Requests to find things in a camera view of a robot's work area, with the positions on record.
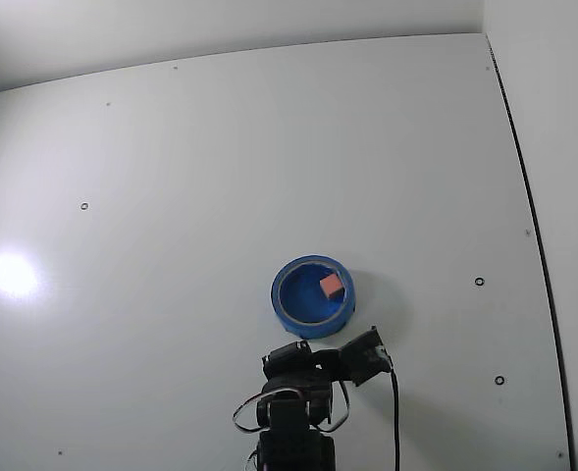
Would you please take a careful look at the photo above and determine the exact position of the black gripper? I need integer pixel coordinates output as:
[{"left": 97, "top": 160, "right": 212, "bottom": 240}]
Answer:
[{"left": 260, "top": 340, "right": 349, "bottom": 388}]

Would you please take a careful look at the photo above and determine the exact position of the orange foam block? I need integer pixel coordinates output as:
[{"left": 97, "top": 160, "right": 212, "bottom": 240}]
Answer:
[{"left": 319, "top": 273, "right": 343, "bottom": 299}]

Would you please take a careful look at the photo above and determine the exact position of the blue tape roll bin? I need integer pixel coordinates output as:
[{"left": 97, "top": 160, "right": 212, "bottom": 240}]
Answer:
[{"left": 270, "top": 253, "right": 357, "bottom": 340}]

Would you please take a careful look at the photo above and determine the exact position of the black white servo cable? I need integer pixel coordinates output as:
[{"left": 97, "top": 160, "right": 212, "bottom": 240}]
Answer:
[
  {"left": 317, "top": 380, "right": 351, "bottom": 435},
  {"left": 232, "top": 387, "right": 299, "bottom": 435}
]

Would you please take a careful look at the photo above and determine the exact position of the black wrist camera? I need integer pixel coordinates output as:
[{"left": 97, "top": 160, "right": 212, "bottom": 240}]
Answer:
[{"left": 340, "top": 325, "right": 394, "bottom": 389}]

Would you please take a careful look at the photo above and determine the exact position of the black camera cable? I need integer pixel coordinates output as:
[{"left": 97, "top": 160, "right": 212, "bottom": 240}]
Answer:
[{"left": 385, "top": 360, "right": 401, "bottom": 471}]

